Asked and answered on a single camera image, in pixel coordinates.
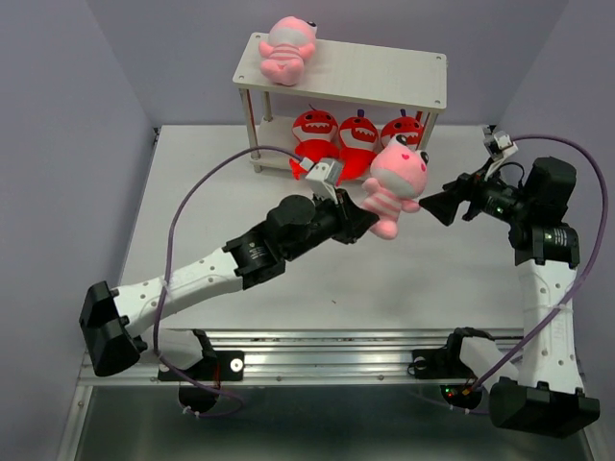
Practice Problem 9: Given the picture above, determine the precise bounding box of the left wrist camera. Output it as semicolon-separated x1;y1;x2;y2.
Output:
306;158;343;202

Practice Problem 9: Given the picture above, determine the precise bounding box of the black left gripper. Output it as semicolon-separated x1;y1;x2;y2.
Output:
283;186;378;262

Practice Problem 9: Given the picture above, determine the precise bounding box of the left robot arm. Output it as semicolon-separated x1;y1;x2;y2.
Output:
79;189;379;377

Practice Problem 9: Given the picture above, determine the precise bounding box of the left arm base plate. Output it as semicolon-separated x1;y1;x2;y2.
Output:
184;351;245;382

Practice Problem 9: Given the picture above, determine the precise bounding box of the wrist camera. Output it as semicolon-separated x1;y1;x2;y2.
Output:
483;131;518;169
306;158;343;202

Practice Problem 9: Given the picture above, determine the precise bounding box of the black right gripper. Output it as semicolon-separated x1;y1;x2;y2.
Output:
418;156;534;227

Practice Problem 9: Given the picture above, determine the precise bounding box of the aluminium table edge rail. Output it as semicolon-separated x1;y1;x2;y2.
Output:
78;328;465;388

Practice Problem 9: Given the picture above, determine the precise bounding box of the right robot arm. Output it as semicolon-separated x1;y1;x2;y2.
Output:
415;157;601;439

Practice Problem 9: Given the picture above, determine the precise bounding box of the red shark plush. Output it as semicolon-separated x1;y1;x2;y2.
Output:
337;109;380;184
381;109;424;148
292;108;339;163

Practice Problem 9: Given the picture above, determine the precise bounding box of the white two-tier shelf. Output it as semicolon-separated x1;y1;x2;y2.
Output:
233;33;448;180

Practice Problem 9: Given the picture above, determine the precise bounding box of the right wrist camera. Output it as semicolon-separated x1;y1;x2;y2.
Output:
483;131;518;169

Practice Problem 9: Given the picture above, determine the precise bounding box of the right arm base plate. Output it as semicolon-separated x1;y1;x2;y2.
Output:
406;348;500;380

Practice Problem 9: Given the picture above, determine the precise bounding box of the pink striped plush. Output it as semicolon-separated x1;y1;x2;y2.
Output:
258;16;317;86
360;133;429;240

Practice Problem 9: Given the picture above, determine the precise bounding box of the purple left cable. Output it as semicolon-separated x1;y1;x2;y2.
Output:
153;145;308;418

